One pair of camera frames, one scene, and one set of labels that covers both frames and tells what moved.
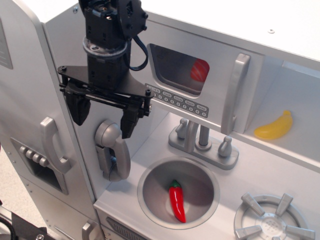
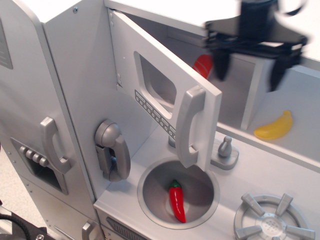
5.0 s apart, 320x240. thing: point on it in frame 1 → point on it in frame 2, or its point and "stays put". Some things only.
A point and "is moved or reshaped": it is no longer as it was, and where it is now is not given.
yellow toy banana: x=277 y=129 stays put
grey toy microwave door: x=196 y=76 is moved or reshaped
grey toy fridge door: x=37 y=136 stays put
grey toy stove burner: x=269 y=217 stays put
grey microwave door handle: x=234 y=115 → x=193 y=103
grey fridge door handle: x=49 y=130 stays put
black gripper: x=106 y=79 → x=261 y=34
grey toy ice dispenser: x=38 y=166 stays put
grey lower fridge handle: x=87 y=228 stays put
